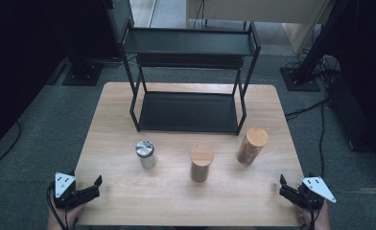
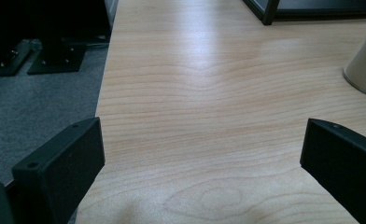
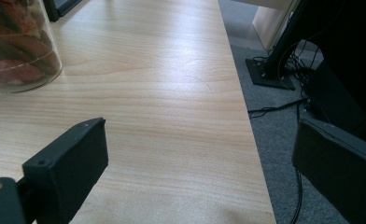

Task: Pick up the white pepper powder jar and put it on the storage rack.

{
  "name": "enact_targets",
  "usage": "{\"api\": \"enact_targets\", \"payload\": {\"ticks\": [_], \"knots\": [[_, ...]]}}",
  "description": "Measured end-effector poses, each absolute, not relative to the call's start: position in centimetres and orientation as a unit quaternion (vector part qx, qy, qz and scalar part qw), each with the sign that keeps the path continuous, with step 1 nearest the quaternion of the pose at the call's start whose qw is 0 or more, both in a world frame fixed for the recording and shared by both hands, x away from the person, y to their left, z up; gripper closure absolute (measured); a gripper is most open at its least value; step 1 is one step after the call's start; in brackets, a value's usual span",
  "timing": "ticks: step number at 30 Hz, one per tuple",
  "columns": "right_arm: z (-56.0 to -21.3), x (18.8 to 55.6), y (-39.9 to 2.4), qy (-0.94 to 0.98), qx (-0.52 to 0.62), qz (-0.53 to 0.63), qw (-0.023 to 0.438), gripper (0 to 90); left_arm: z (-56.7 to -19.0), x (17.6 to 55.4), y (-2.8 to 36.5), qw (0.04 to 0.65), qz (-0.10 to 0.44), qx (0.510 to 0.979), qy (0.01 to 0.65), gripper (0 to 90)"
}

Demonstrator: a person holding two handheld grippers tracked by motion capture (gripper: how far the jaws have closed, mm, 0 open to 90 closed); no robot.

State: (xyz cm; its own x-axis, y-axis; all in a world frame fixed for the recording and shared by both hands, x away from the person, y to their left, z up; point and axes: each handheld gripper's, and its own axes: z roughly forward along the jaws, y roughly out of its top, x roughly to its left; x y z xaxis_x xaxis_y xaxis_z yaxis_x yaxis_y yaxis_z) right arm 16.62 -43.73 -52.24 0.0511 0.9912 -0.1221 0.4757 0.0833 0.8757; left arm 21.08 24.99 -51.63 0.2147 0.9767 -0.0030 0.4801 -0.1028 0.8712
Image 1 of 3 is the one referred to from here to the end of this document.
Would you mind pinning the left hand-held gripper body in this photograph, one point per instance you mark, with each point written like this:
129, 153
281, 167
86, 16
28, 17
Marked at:
64, 188

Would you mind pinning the black box on floor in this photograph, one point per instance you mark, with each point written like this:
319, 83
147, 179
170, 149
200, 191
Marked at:
346, 111

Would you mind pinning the tall glass jar wooden lid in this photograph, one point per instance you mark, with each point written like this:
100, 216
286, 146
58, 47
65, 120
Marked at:
253, 143

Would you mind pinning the dark upright panel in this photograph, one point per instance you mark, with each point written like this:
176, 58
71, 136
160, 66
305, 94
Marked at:
119, 16

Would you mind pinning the beige cabinet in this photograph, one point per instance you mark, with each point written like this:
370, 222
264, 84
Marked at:
256, 11

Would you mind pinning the short glass jar wooden lid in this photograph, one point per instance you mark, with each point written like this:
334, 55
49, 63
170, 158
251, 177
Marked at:
202, 156

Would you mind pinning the person's left hand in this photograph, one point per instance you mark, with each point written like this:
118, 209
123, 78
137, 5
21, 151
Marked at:
71, 214

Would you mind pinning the person's right hand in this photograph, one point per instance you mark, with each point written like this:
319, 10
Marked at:
320, 218

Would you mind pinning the black metal shelf rack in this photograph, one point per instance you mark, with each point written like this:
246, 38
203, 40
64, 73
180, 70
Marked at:
189, 111

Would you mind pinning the black slanted stand with base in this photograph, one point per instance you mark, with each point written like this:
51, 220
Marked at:
304, 76

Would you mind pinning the silver metal can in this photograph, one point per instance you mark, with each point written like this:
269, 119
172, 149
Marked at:
146, 156

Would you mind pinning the black stand with square base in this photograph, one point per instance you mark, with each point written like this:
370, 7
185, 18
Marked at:
82, 73

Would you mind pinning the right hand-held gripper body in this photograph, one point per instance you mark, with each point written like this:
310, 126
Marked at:
317, 191

